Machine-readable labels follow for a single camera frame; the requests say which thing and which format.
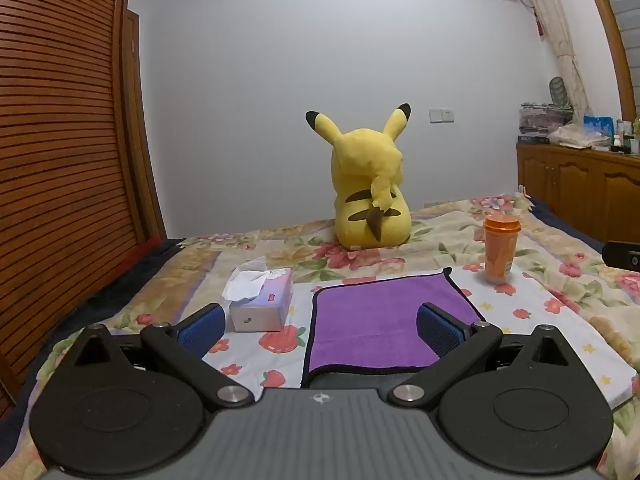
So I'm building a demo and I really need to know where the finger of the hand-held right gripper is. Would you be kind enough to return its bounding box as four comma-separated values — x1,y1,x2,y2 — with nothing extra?
602,241,640,274

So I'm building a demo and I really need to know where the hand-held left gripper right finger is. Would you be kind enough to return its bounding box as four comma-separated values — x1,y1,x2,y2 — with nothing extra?
389,302,576,408

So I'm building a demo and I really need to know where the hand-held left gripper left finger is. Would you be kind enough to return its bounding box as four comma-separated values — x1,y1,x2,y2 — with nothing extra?
65,303,254,407

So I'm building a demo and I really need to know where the purple towel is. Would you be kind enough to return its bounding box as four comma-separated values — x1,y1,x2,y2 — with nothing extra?
300,266,486,390

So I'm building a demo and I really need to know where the white tissue box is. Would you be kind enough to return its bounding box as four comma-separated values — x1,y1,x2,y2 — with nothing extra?
222,256,293,333

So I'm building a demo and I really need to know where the floral blanket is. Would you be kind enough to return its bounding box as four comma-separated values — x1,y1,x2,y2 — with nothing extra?
0,192,640,480

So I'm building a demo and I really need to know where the wooden cabinet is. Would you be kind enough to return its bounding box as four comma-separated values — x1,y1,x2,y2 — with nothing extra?
516,142,640,246

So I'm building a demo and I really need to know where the orange cup with lid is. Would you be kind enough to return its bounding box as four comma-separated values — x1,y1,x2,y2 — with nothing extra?
483,213,522,283

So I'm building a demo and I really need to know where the group of small bottles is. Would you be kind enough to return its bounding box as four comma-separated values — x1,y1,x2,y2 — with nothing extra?
611,119,640,155

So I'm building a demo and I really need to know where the beige cloth bag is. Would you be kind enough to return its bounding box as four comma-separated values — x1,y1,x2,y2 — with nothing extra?
549,122,612,150

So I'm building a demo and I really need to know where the blue packet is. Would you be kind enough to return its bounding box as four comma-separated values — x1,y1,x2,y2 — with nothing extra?
583,115,614,138

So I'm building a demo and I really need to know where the stack of clear storage boxes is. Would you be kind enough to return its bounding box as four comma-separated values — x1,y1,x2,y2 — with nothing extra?
519,102,572,136

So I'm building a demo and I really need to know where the grey oval fan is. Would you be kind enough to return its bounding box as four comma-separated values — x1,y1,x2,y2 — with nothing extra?
549,76,572,107

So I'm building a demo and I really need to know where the yellow plush toy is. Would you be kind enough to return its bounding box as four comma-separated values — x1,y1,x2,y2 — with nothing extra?
305,103,412,249

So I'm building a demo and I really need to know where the beige curtain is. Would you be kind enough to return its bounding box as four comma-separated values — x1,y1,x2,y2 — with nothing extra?
510,0,593,121

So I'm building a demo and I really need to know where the wooden slatted wardrobe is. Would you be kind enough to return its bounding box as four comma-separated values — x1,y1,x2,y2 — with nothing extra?
0,0,168,418

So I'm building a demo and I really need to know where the wooden window frame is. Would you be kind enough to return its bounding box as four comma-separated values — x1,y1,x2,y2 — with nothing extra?
577,0,638,121

